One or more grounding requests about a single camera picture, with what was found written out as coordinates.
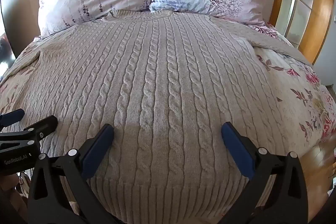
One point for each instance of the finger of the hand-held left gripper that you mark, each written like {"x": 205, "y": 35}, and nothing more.
{"x": 16, "y": 114}
{"x": 39, "y": 126}

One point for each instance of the floral bedspread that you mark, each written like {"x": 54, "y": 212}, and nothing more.
{"x": 302, "y": 98}

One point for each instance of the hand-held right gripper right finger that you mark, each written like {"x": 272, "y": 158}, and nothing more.
{"x": 236, "y": 151}

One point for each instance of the wooden headboard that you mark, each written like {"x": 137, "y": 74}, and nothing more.
{"x": 318, "y": 16}

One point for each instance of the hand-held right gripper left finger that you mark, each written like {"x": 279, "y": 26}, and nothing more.
{"x": 98, "y": 151}

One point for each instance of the dark furniture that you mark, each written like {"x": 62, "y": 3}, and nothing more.
{"x": 6, "y": 29}

